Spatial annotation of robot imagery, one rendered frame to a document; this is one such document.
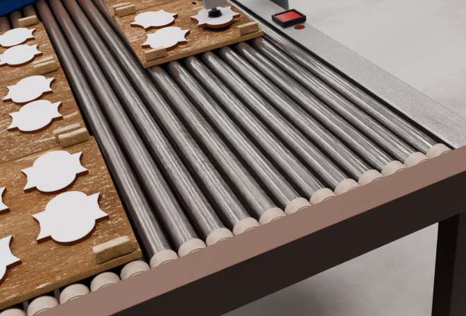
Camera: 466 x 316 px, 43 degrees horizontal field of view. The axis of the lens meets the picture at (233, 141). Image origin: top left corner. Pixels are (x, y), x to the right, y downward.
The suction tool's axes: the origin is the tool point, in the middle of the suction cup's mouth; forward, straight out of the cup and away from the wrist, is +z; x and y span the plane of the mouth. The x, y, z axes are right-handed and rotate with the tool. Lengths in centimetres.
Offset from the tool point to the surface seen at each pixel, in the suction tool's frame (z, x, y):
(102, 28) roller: 3.5, -32.1, -23.0
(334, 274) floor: 95, 24, 22
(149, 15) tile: 0.5, -17.2, -16.1
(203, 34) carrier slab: 1.6, -5.3, 5.6
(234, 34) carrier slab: 1.6, 2.2, 11.2
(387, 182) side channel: 0, 6, 90
